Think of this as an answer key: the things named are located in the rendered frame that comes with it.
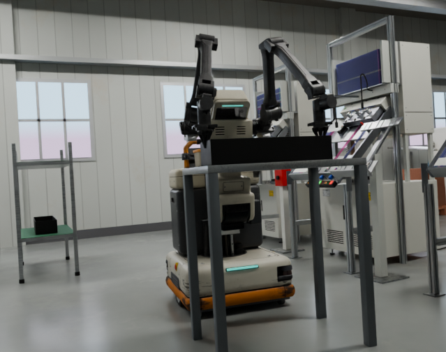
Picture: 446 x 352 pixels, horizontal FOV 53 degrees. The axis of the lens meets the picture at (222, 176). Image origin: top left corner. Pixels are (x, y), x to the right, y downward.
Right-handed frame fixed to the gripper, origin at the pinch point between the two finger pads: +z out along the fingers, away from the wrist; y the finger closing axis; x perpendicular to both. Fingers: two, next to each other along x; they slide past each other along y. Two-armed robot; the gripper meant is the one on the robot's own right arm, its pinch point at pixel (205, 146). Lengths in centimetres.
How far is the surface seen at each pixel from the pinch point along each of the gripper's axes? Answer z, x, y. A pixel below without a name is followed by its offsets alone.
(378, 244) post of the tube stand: 63, 70, 137
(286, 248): 83, 201, 130
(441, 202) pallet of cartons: 63, 330, 436
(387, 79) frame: -55, 99, 173
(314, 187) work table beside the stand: 21, 16, 61
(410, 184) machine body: 26, 103, 194
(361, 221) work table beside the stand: 36, -24, 60
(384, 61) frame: -68, 98, 171
